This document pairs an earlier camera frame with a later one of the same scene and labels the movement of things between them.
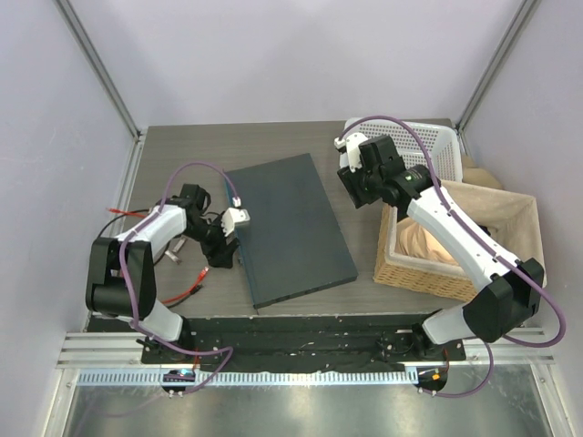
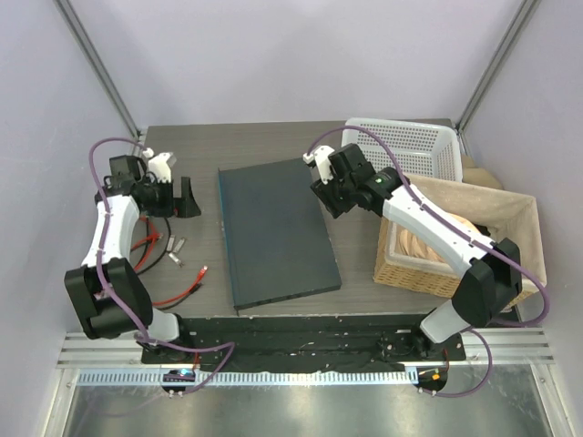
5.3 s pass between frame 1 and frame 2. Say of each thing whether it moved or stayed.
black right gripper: moved
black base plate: stayed
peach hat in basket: stayed
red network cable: stayed
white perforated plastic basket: stayed
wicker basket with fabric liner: stayed
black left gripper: moved
